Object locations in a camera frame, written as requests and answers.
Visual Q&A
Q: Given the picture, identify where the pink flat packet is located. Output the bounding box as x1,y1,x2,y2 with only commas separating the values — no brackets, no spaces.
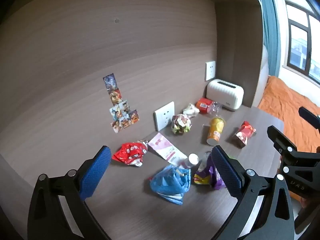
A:
147,132,188,163

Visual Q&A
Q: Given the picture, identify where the purple snack bag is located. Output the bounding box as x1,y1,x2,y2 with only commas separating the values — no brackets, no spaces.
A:
194,151,227,190

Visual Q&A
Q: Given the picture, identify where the green brown wrapper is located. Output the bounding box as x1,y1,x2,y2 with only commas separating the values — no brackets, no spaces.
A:
171,114,192,135

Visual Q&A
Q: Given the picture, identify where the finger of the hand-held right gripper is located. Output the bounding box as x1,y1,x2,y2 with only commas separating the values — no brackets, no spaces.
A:
299,107,320,130
267,125,299,159

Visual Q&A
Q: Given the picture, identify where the orange blanket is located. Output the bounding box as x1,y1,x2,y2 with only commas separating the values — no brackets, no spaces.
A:
257,76,320,153

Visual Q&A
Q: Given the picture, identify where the wooden desk side panel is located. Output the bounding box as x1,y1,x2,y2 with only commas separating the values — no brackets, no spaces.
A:
214,0,263,108

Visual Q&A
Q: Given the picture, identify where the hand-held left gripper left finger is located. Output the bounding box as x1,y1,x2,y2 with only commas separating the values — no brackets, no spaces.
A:
27,145,112,240

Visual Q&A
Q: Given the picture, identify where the white ribbed appliance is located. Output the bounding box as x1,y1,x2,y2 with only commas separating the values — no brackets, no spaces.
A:
206,79,244,112

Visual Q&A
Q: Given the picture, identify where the white capped small bottle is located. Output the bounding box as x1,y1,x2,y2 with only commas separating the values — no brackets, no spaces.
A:
179,153,200,170

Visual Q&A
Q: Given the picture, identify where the white wall socket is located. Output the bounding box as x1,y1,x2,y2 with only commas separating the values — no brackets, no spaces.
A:
205,60,216,81
154,102,175,132

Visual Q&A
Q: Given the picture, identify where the dark framed window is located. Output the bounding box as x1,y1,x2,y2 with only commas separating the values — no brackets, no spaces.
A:
285,1,320,80

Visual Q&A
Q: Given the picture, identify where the crumpled white wrapper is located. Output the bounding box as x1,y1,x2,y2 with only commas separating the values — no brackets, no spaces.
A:
182,103,200,118

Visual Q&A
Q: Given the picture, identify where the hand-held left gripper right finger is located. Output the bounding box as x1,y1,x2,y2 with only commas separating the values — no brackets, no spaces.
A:
211,145,295,240

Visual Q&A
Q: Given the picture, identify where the large red snack bag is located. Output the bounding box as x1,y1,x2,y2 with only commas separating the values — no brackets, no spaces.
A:
112,141,148,167

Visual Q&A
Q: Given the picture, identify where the blue curtain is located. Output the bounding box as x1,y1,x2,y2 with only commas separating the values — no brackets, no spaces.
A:
257,0,279,77

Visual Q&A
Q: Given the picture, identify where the blue plastic bag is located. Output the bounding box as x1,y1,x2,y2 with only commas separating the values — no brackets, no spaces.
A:
149,165,192,205

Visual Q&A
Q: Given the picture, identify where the red label plastic bottle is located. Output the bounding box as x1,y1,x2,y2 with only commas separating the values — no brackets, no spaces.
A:
195,97,222,115

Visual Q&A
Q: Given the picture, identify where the cluster of picture stickers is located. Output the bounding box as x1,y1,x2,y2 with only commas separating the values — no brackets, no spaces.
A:
103,73,140,133

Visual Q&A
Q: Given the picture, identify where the small red snack packet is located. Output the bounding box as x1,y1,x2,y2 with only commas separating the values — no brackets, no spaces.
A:
234,121,257,148

